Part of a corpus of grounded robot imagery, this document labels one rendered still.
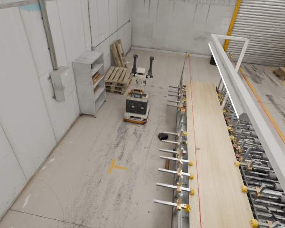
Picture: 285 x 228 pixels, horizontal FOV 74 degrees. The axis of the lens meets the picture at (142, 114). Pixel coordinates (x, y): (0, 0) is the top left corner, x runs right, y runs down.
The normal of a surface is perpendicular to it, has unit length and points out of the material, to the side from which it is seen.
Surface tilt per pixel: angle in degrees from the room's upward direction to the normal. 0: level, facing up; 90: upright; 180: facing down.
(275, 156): 0
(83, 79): 90
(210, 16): 90
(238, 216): 0
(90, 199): 0
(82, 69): 90
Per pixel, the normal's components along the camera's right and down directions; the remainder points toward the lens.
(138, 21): -0.17, 0.57
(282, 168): 0.07, -0.81
